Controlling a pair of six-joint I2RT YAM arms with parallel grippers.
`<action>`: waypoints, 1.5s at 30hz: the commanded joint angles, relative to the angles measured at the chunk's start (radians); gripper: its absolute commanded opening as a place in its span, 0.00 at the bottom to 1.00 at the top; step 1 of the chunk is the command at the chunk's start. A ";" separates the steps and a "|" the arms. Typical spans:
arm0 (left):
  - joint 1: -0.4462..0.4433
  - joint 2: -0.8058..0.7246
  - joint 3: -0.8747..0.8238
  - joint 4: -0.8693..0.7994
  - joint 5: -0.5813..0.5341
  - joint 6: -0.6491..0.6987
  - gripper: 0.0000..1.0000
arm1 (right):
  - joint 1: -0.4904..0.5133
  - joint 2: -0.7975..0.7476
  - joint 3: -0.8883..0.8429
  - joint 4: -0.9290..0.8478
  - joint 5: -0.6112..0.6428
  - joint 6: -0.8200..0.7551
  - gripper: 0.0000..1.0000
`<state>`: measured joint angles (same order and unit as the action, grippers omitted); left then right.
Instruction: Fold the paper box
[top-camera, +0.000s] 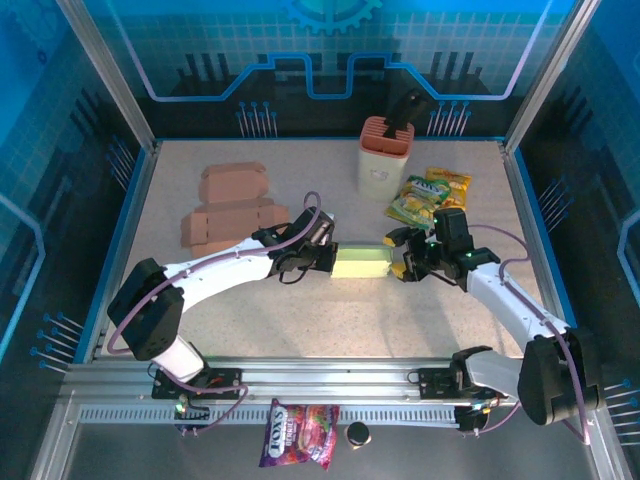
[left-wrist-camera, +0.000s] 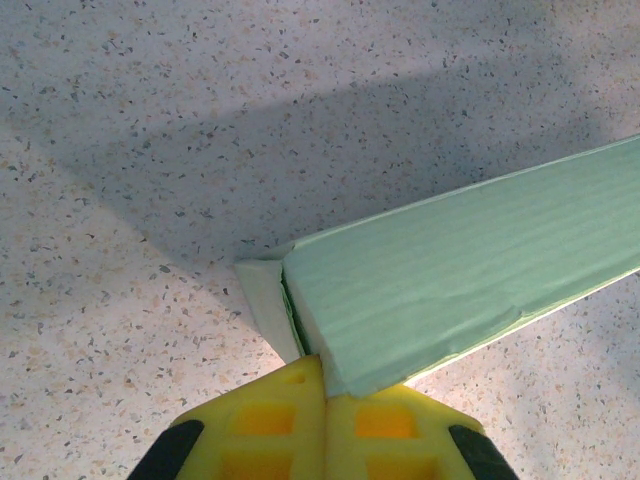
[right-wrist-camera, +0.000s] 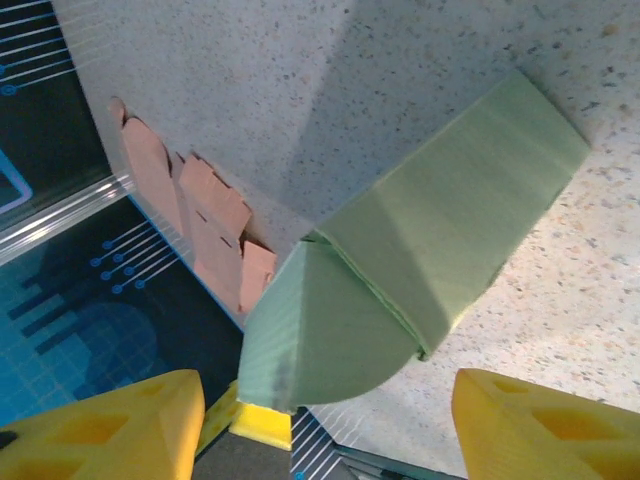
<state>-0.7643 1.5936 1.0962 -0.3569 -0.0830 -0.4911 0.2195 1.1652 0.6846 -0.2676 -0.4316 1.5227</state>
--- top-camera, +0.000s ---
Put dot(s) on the aluminium frame post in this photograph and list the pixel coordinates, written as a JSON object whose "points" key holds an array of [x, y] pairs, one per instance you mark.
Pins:
{"points": [[110, 80], [547, 75]]}

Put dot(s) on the pink paper box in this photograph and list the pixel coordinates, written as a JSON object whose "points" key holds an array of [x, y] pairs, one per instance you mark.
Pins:
{"points": [[230, 210]]}

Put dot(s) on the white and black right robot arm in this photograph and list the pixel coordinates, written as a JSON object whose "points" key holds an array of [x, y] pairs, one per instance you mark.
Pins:
{"points": [[560, 380]]}

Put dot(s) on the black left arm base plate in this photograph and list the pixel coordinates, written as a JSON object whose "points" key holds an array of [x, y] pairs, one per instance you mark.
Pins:
{"points": [[225, 385]]}

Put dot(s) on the cream knife block pink top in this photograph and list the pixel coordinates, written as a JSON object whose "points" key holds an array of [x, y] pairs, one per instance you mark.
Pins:
{"points": [[382, 170]]}

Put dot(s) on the purple berries candy bag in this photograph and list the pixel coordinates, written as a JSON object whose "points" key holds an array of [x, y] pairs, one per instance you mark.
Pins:
{"points": [[295, 432]]}

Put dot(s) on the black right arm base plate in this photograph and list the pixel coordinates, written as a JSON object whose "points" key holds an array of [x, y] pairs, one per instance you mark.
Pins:
{"points": [[435, 382]]}

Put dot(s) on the aluminium front rail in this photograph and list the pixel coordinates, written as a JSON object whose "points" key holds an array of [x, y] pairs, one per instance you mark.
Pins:
{"points": [[325, 375]]}

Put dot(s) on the green candy bag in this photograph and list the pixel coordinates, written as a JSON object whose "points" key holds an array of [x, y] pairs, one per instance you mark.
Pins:
{"points": [[417, 197]]}

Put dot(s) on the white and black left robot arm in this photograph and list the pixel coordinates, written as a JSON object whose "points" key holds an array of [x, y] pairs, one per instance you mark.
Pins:
{"points": [[145, 310]]}

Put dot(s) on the green paper box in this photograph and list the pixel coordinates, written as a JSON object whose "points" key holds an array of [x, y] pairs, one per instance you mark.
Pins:
{"points": [[362, 260]]}

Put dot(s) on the yellow snack bag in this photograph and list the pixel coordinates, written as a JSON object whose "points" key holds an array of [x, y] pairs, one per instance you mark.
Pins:
{"points": [[457, 182]]}

